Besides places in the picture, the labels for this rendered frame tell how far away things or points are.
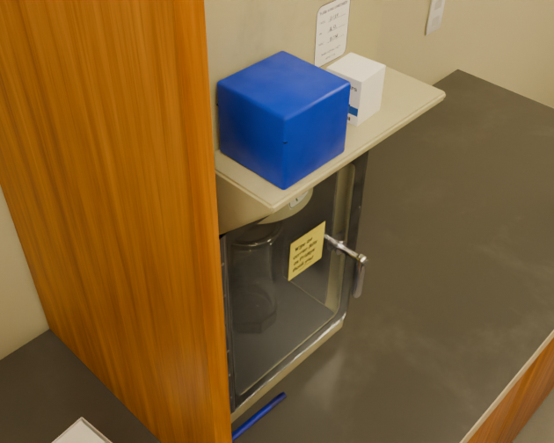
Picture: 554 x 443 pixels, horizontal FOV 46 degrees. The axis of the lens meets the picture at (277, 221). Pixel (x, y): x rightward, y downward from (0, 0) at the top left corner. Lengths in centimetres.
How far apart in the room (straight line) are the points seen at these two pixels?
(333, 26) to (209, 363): 43
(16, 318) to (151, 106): 81
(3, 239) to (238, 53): 64
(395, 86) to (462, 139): 98
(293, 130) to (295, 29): 16
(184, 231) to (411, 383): 69
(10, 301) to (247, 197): 71
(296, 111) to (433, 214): 96
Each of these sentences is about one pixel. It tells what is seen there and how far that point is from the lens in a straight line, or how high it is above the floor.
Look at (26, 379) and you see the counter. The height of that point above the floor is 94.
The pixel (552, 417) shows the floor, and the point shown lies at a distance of 247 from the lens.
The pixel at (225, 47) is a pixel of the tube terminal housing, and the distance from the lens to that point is 70.
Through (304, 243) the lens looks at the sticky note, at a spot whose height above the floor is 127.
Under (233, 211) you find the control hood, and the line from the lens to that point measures 72.
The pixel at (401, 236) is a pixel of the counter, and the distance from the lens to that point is 150.
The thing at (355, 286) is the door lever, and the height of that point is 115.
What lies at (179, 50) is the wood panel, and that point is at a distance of 53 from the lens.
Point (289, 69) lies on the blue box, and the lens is 71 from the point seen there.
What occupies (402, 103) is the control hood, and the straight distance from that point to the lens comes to 84.
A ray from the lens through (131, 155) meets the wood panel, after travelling 67.
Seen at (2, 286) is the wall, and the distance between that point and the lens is 128.
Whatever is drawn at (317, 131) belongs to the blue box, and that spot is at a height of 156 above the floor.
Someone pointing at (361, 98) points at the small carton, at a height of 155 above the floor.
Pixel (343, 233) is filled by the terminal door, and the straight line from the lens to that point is 106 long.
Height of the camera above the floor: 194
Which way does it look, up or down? 42 degrees down
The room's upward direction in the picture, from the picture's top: 1 degrees clockwise
